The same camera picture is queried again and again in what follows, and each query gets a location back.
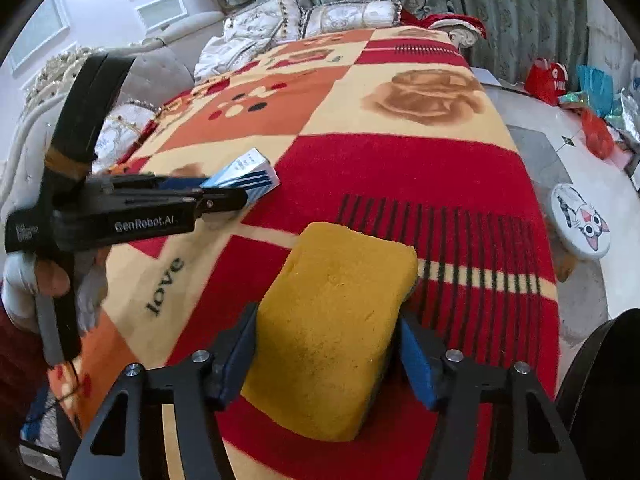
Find black waste bin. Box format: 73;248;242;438
555;310;640;480

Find grey tufted headboard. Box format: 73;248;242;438
0;10;226;201

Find teal gift bag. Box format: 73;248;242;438
575;64;615;116

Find green patterned curtain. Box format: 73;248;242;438
197;0;588;86

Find embroidered bolster pillow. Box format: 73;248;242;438
95;100;158;171
302;1;403;38

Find red gift bag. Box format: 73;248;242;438
524;57;568;106

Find white folded quilt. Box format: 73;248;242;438
194;35;271;81

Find printed checkered blanket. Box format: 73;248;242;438
50;25;561;480

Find person's left hand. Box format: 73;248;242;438
0;249;110;335

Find knotted red plastic bag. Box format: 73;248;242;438
580;109;615;158

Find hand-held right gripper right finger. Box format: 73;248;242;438
400;310;586;480

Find blue striped box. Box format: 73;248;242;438
200;147;279;206

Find person's left forearm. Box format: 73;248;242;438
0;310;51;406

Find yellow sponge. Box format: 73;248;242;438
241;221;420;442

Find silver foil bag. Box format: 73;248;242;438
607;87;640;138

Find lace covered air conditioner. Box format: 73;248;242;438
585;5;636;76

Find white cardboard box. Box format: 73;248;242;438
470;66;501;88

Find red quilt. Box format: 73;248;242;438
400;10;487;48

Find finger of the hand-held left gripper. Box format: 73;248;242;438
107;172;211;193
109;187;251;222

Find cat print stool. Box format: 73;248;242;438
550;183;612;281

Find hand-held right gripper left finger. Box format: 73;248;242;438
65;302;261;480

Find grey rug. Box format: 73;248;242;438
505;125;608;346

